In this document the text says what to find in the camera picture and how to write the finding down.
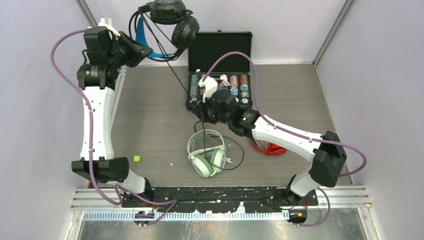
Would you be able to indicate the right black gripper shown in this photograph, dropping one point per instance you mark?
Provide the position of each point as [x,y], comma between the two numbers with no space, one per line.
[202,106]

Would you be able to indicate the green cube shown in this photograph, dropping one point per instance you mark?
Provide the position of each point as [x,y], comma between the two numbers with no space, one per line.
[137,158]

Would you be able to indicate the blue black headphones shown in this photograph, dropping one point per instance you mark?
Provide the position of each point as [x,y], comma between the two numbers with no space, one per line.
[168,12]

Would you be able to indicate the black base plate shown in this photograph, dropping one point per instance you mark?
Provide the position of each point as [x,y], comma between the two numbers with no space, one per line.
[254,199]

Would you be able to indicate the mint green headphones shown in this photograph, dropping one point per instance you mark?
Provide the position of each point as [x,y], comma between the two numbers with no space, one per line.
[208,161]

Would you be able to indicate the black poker chip case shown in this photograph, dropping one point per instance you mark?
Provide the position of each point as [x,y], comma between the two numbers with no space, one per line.
[231,74]

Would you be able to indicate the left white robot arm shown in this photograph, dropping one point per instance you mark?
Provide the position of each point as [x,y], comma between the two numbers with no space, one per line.
[97,159]

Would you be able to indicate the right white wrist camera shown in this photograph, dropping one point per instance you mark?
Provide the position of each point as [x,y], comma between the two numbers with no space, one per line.
[210,86]

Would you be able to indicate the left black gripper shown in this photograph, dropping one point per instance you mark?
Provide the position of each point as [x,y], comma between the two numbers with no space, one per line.
[138,51]

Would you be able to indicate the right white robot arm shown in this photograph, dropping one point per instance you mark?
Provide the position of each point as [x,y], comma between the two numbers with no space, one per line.
[323,151]

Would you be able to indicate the red headphones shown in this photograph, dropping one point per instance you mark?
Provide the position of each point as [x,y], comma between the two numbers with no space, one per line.
[271,149]

